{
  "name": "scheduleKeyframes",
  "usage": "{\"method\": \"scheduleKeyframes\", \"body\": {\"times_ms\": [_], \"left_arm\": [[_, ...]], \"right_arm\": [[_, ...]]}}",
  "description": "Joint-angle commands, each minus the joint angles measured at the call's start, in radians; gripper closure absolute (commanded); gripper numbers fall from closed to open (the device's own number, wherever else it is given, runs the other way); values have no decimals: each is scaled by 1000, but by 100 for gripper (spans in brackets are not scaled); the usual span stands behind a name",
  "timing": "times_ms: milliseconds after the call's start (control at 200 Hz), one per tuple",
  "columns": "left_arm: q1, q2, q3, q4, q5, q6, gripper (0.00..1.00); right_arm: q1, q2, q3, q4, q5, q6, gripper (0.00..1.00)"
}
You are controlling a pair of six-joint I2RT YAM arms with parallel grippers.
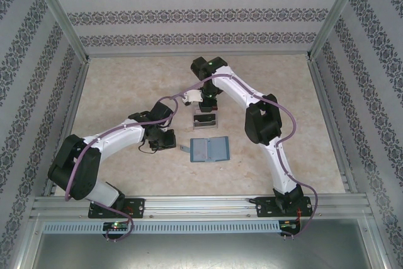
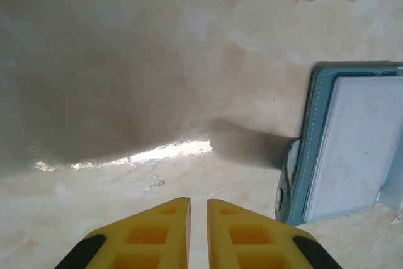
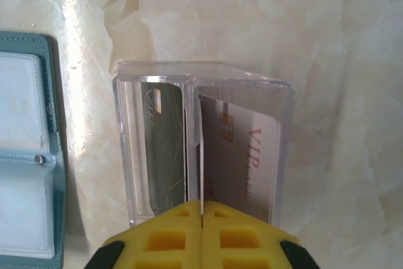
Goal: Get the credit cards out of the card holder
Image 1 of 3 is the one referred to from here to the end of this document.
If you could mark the aluminium frame post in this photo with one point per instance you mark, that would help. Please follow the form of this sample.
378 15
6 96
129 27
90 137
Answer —
334 14
66 20

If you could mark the long aluminium mounting rail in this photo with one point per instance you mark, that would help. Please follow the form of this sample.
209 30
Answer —
198 207

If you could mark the teal leather card holder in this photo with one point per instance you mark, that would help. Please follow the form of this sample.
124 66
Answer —
217 149

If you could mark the aluminium side rail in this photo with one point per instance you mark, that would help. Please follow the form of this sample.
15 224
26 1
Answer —
70 117
326 108

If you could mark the small controller board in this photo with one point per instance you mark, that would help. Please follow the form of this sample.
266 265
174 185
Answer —
115 226
288 224

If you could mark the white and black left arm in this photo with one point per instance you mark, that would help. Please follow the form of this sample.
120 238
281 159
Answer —
116 133

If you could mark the grey steel sheet panel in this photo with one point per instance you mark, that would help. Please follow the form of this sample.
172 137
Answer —
201 253

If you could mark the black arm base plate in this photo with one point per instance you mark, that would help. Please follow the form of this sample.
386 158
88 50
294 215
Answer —
138 207
263 207

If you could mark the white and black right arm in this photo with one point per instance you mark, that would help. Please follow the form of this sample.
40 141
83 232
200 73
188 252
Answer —
233 86

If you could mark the clear plastic box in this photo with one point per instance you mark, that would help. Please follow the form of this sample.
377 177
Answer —
204 124

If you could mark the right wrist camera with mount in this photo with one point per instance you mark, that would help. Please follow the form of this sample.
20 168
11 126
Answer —
192 95

